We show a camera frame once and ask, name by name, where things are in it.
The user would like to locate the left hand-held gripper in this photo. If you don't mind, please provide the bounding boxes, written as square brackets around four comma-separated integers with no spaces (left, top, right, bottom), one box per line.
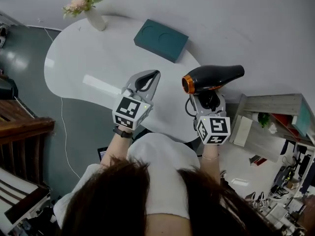
[112,69,161,131]

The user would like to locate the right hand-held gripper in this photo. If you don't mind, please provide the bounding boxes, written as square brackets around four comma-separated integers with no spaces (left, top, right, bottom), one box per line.
[190,93,231,145]

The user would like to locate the black orange-ringed hair dryer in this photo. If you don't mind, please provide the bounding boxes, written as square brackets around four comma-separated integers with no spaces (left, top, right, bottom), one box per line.
[181,64,246,118]

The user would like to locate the white curved table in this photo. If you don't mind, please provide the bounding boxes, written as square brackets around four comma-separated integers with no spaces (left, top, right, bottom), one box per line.
[43,15,205,144]

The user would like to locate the person's right forearm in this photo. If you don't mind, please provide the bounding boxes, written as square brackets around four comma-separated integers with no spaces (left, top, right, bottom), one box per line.
[200,143,221,184]

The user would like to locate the person's left forearm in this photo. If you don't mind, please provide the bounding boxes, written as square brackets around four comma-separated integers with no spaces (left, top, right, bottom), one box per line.
[99,131,132,168]

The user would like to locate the white flat box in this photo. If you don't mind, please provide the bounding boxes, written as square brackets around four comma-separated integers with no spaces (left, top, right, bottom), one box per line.
[228,115,253,147]

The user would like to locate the teal rectangular box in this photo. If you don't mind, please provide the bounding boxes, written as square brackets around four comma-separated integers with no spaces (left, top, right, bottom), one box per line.
[133,19,189,63]

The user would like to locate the black wristband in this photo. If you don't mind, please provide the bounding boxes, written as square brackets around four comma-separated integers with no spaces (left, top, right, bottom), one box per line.
[113,125,133,139]

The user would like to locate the small green potted plant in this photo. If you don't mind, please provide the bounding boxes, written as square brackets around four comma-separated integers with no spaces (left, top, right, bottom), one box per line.
[257,112,271,129]

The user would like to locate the grey shelf unit red compartments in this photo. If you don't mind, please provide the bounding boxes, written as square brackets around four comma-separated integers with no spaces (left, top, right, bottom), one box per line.
[228,93,315,163]

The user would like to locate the white t-shirt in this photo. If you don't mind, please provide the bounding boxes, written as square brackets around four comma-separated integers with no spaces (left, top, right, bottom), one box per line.
[53,132,201,228]

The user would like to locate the white ribbed vase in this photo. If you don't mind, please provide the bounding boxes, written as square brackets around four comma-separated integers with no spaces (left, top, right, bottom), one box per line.
[84,7,107,32]

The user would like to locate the laptop computer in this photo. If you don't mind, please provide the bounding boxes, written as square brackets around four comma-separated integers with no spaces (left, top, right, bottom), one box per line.
[97,146,108,162]

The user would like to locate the teal book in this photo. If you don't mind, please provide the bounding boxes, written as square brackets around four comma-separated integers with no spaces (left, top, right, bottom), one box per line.
[291,101,311,137]

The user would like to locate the pink flower bouquet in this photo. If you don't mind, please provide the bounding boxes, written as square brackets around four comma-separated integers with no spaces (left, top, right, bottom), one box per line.
[62,0,103,19]

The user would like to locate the dark wooden staircase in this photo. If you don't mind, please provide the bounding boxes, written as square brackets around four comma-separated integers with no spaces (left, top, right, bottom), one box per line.
[0,98,56,189]

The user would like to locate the white floor cable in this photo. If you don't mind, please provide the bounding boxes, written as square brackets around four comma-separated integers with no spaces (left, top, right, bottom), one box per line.
[43,27,82,179]

